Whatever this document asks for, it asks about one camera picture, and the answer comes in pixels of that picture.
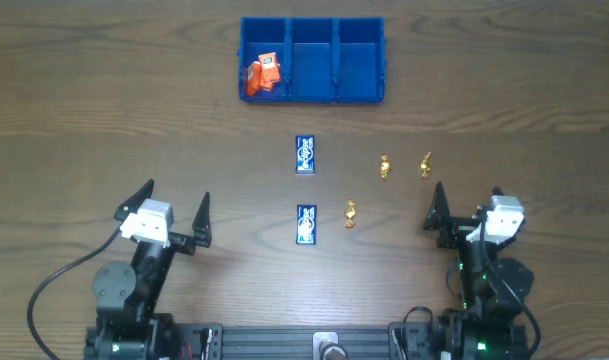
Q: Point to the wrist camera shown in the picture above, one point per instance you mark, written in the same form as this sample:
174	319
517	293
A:
504	217
151	220

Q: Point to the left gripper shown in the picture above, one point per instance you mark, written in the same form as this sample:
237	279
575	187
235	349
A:
183	243

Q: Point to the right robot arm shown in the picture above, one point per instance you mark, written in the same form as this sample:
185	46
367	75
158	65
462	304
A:
514	280

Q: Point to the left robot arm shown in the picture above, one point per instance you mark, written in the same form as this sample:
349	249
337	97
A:
114	285

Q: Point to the mounting rail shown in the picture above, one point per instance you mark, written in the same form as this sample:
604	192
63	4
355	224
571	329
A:
274	342

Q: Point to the blue candy pack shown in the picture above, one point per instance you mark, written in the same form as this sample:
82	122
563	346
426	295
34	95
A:
304	154
306	224

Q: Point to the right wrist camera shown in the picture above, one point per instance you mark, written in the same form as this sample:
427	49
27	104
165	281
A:
504	217

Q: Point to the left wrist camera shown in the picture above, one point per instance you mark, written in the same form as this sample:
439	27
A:
151	220

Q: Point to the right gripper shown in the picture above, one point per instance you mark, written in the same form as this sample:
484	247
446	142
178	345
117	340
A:
454	232

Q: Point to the blue tray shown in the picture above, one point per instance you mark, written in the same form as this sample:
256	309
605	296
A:
311	65

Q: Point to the gold wrapped candy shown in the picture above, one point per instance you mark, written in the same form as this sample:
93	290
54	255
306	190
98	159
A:
350	214
384	166
425	165

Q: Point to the orange candy box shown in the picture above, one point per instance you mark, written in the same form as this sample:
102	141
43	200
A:
253	80
269	69

